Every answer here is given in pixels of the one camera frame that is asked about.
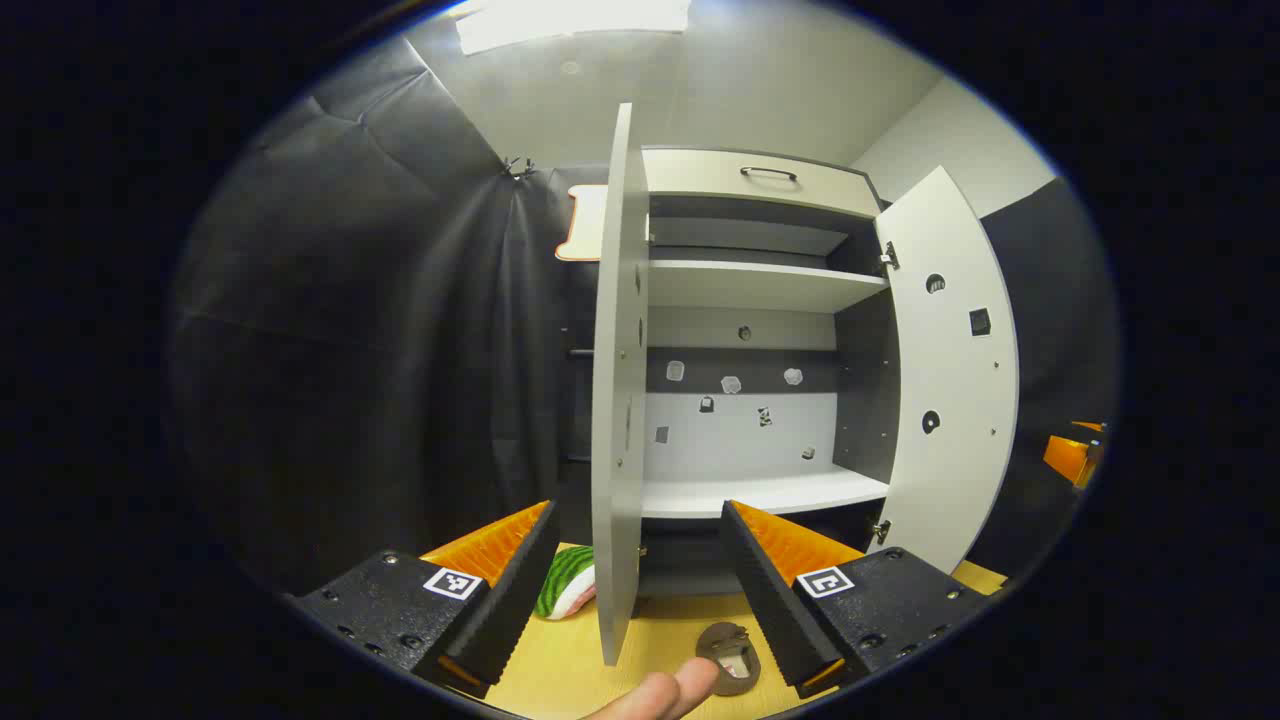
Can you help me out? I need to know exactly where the black backdrop cloth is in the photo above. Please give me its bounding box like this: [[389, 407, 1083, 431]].
[[170, 38, 1119, 601]]

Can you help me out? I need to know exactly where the ceiling light panel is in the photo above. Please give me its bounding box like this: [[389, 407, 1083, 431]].
[[455, 0, 693, 56]]

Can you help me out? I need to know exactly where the brown fuzzy shoe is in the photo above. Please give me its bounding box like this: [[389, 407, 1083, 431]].
[[695, 622, 763, 698]]

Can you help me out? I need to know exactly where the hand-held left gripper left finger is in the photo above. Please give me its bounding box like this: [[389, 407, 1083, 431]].
[[290, 500, 561, 699]]

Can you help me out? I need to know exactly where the green striped plush toy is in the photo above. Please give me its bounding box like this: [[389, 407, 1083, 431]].
[[535, 545, 598, 621]]

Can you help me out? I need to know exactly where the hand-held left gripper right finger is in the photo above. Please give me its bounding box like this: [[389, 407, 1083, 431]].
[[720, 500, 996, 699]]

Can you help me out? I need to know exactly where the white shoe cabinet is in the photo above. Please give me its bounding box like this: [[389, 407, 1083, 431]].
[[590, 103, 1021, 666]]

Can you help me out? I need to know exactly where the white cabinet door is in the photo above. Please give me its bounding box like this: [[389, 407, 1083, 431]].
[[590, 103, 651, 666], [868, 166, 1021, 576]]

